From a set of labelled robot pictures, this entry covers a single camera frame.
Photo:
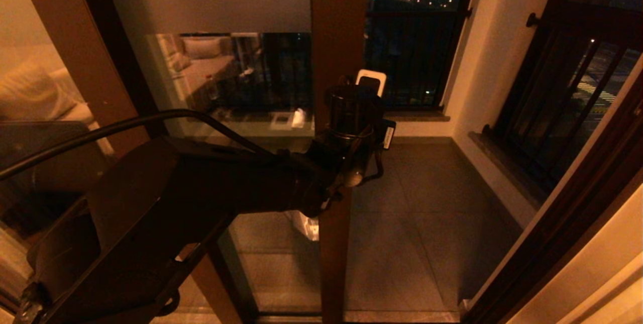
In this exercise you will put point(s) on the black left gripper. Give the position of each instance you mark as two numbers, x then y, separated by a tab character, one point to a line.
387	135

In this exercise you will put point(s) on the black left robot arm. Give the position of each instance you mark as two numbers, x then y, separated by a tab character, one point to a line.
176	203

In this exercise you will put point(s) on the black metal balcony railing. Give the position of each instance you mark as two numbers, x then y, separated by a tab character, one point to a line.
577	27
412	12

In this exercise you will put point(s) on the dark brown door jamb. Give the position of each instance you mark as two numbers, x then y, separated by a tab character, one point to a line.
603	178

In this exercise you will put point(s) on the front-load washing machine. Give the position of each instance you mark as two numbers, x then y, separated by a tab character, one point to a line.
50	135

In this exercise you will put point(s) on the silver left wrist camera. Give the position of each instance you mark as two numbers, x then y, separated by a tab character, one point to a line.
370	80

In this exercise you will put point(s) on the fixed glass door brown frame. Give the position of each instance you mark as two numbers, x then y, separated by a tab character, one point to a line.
75	37

